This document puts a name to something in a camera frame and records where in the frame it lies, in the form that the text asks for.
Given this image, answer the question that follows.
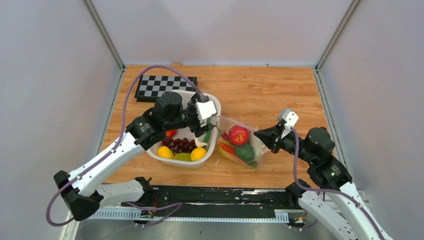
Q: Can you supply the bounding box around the orange carrot toy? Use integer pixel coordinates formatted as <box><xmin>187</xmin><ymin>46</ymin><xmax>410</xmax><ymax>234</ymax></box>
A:
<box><xmin>218</xmin><ymin>142</ymin><xmax>237</xmax><ymax>158</ymax></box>

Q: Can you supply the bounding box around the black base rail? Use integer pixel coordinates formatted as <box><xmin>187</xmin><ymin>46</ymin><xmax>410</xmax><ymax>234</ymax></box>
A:
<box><xmin>134</xmin><ymin>185</ymin><xmax>306</xmax><ymax>220</ymax></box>

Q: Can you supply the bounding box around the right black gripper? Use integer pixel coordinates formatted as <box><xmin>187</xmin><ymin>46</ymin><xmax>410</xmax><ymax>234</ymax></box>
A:
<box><xmin>253</xmin><ymin>122</ymin><xmax>315</xmax><ymax>164</ymax></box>

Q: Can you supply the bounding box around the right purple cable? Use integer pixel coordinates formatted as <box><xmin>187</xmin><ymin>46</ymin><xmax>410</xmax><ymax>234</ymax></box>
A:
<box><xmin>290</xmin><ymin>127</ymin><xmax>387</xmax><ymax>240</ymax></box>

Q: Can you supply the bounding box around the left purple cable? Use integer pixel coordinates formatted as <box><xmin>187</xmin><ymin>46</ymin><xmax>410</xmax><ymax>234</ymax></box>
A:
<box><xmin>45</xmin><ymin>64</ymin><xmax>205</xmax><ymax>227</ymax></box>

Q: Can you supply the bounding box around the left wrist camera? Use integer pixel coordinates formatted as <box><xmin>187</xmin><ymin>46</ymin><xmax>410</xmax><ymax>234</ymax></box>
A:
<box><xmin>195</xmin><ymin>100</ymin><xmax>218</xmax><ymax>122</ymax></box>

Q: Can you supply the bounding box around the yellow lemon toy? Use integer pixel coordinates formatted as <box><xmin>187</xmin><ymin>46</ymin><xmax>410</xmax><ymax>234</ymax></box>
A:
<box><xmin>157</xmin><ymin>145</ymin><xmax>174</xmax><ymax>159</ymax></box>
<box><xmin>190</xmin><ymin>147</ymin><xmax>208</xmax><ymax>162</ymax></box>

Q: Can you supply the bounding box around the black white checkerboard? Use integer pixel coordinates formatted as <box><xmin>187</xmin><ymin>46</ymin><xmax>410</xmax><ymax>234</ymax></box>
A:
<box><xmin>134</xmin><ymin>75</ymin><xmax>196</xmax><ymax>103</ymax></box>

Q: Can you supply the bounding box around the green yellow mango toy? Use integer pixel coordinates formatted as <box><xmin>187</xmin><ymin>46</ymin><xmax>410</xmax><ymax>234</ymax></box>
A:
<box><xmin>173</xmin><ymin>152</ymin><xmax>192</xmax><ymax>162</ymax></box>

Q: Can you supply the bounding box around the white garlic toy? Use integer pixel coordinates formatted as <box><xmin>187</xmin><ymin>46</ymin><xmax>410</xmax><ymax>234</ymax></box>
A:
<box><xmin>194</xmin><ymin>137</ymin><xmax>209</xmax><ymax>148</ymax></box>

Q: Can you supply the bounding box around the green chili pepper toy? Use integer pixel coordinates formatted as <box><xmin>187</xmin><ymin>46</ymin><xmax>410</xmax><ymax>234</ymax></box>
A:
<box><xmin>202</xmin><ymin>118</ymin><xmax>212</xmax><ymax>143</ymax></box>

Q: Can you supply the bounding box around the clear zip top bag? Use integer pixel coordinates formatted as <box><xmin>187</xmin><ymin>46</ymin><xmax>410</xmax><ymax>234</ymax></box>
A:
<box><xmin>216</xmin><ymin>116</ymin><xmax>269</xmax><ymax>169</ymax></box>

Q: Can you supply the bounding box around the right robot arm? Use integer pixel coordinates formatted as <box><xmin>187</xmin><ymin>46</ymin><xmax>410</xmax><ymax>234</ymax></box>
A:
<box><xmin>253</xmin><ymin>120</ymin><xmax>391</xmax><ymax>240</ymax></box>

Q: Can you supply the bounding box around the purple grapes toy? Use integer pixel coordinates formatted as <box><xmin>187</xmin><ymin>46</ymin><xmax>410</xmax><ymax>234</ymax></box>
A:
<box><xmin>161</xmin><ymin>137</ymin><xmax>197</xmax><ymax>154</ymax></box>

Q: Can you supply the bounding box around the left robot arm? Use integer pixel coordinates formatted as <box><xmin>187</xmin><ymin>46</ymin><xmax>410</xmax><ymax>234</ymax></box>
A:
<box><xmin>49</xmin><ymin>90</ymin><xmax>221</xmax><ymax>221</ymax></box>

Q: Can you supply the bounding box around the yellow napa cabbage toy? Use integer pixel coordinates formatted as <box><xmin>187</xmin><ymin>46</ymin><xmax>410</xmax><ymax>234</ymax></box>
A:
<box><xmin>217</xmin><ymin>138</ymin><xmax>262</xmax><ymax>169</ymax></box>

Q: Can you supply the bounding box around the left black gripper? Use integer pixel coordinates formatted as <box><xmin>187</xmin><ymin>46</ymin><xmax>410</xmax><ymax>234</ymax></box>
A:
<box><xmin>165</xmin><ymin>92</ymin><xmax>217</xmax><ymax>138</ymax></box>

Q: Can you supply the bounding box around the white plastic basket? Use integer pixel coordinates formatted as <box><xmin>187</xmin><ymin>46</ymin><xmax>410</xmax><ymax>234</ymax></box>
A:
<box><xmin>146</xmin><ymin>89</ymin><xmax>221</xmax><ymax>169</ymax></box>

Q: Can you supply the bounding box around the white slotted cable duct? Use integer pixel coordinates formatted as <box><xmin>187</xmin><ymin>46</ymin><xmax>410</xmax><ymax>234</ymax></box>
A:
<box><xmin>92</xmin><ymin>208</ymin><xmax>290</xmax><ymax>223</ymax></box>

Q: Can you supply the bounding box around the purple cable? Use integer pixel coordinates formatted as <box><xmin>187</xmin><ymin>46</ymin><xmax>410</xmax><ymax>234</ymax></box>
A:
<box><xmin>290</xmin><ymin>127</ymin><xmax>387</xmax><ymax>240</ymax></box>
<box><xmin>45</xmin><ymin>64</ymin><xmax>205</xmax><ymax>227</ymax></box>

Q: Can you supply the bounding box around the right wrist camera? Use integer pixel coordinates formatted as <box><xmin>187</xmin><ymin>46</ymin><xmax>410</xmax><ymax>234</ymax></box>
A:
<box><xmin>277</xmin><ymin>108</ymin><xmax>299</xmax><ymax>139</ymax></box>

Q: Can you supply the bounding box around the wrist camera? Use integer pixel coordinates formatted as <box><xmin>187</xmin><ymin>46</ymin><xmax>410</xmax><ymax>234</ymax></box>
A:
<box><xmin>195</xmin><ymin>100</ymin><xmax>218</xmax><ymax>122</ymax></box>
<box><xmin>277</xmin><ymin>108</ymin><xmax>299</xmax><ymax>139</ymax></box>

